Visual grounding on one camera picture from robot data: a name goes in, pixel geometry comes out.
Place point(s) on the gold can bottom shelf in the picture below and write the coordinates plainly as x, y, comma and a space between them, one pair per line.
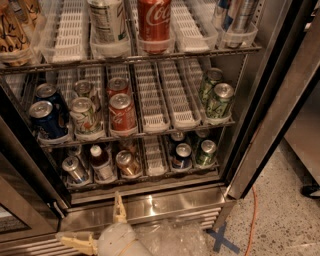
128, 165

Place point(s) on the blue can rear middle shelf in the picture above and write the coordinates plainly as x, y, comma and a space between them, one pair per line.
49, 92

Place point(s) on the green can shelf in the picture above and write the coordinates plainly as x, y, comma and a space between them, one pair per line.
220, 101
210, 78
206, 153

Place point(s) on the green can rear middle shelf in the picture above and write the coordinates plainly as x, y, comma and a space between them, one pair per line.
210, 78

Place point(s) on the white empty can tray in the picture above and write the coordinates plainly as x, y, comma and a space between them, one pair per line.
153, 109
182, 107

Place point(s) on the white patterned can front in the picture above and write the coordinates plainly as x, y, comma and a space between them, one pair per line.
84, 115

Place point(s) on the dark blue can bottom shelf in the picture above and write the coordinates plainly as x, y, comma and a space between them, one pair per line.
182, 156

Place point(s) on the middle wire shelf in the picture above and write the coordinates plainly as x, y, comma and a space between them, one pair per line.
108, 135

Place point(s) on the tall red cola can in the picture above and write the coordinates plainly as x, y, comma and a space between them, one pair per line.
154, 24

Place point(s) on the wire shelf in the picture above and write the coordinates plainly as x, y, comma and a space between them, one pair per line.
108, 135
127, 60

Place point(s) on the dark bottle with white cap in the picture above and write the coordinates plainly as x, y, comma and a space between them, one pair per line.
102, 164

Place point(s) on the silver blue can bottom shelf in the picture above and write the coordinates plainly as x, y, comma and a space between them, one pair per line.
75, 169

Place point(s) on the white patterned can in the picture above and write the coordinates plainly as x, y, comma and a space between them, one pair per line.
84, 115
85, 88

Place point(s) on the red cola can rear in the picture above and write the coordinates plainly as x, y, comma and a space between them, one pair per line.
117, 85

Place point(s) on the white patterned can rear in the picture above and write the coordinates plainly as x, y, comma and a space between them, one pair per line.
85, 88

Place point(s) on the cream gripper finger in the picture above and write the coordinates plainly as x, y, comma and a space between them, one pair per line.
119, 212
83, 241

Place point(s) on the green can front middle shelf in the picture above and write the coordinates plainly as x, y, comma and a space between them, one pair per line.
220, 101

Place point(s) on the white rounded gripper body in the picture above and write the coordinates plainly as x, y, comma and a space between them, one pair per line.
115, 237

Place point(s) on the black caster wheel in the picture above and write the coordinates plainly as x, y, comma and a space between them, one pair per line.
311, 191

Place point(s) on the silver blue cans top shelf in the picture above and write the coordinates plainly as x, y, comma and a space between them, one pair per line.
234, 16

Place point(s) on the tan lettered can top shelf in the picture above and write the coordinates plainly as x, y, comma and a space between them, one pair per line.
14, 45

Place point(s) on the top wire shelf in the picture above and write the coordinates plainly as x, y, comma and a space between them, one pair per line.
127, 60

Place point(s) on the stainless fridge door right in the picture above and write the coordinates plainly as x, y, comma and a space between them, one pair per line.
270, 89

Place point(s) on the white labelled can top shelf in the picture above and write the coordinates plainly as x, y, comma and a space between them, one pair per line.
108, 20

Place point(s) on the green can bottom shelf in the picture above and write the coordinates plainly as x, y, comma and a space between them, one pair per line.
206, 153

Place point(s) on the blue tape cross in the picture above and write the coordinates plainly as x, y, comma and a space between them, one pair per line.
220, 240

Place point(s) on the red cola can front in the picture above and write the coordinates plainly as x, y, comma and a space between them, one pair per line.
122, 112

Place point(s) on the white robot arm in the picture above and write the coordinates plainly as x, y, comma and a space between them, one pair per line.
139, 249

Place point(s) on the blue can front middle shelf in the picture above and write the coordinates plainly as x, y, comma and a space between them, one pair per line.
46, 118

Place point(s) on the clear bubble wrap bag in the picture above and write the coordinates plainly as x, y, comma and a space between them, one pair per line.
173, 239

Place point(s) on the stainless fridge base panel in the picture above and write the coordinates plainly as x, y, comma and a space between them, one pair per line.
207, 205

